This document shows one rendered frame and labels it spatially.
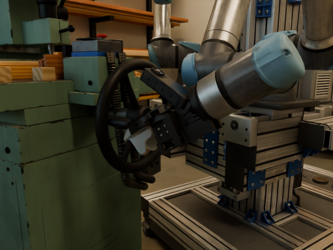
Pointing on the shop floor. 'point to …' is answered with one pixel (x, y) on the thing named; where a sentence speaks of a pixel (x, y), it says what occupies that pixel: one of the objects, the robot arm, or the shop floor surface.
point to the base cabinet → (69, 204)
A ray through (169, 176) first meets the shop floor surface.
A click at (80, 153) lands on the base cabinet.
